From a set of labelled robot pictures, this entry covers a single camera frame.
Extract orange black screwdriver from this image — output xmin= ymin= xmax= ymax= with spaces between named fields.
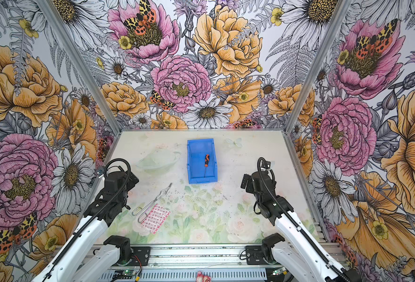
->
xmin=204 ymin=154 xmax=210 ymax=177

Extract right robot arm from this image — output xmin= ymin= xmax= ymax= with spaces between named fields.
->
xmin=240 ymin=157 xmax=362 ymax=282

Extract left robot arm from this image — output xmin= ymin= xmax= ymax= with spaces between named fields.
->
xmin=33 ymin=158 xmax=139 ymax=282

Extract blue plastic bin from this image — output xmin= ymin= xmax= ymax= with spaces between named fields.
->
xmin=187 ymin=139 xmax=218 ymax=184

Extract pink patterned card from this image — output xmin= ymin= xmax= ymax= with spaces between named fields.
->
xmin=141 ymin=204 xmax=171 ymax=235

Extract small green circuit board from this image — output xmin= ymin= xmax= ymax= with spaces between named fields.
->
xmin=112 ymin=270 xmax=138 ymax=282

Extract right circuit board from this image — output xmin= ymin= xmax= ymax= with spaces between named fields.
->
xmin=272 ymin=267 xmax=287 ymax=276

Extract pink small object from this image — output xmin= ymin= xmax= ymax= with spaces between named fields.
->
xmin=195 ymin=271 xmax=211 ymax=282

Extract metal wire tongs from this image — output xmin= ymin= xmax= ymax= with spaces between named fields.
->
xmin=132 ymin=183 xmax=173 ymax=224

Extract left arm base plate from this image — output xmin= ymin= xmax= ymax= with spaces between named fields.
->
xmin=125 ymin=246 xmax=151 ymax=267

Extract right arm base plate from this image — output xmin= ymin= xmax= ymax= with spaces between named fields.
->
xmin=245 ymin=245 xmax=275 ymax=266

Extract aluminium front rail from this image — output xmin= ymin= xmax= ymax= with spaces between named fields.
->
xmin=87 ymin=243 xmax=353 ymax=282

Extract left aluminium frame post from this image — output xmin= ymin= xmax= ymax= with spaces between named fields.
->
xmin=37 ymin=1 xmax=122 ymax=136

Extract aluminium frame post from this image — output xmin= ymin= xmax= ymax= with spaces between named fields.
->
xmin=284 ymin=0 xmax=352 ymax=135
xmin=37 ymin=1 xmax=122 ymax=136

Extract right aluminium frame post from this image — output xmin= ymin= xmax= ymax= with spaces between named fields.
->
xmin=284 ymin=0 xmax=352 ymax=135

